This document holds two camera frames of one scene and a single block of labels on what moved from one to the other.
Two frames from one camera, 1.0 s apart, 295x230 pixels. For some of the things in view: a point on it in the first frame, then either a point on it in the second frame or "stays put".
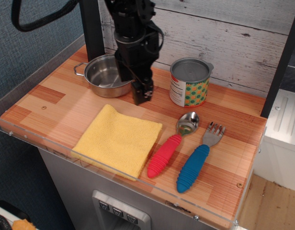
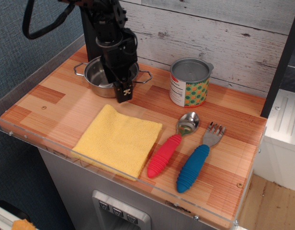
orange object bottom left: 23,224 stays put
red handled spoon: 186,123 stays put
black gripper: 141,50 to 120,49
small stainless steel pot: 102,77 stays put
